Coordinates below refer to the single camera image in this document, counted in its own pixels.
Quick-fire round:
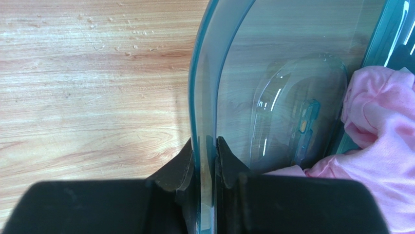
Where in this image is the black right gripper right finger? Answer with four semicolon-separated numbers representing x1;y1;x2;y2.
215;137;388;234

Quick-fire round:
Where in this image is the clear teal plastic bin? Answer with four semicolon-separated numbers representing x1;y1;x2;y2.
189;0;415;234

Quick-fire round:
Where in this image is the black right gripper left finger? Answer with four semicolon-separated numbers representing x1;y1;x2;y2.
3;141;198;234

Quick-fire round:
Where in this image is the pink t-shirt in bin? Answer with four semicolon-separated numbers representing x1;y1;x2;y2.
271;66;415;234

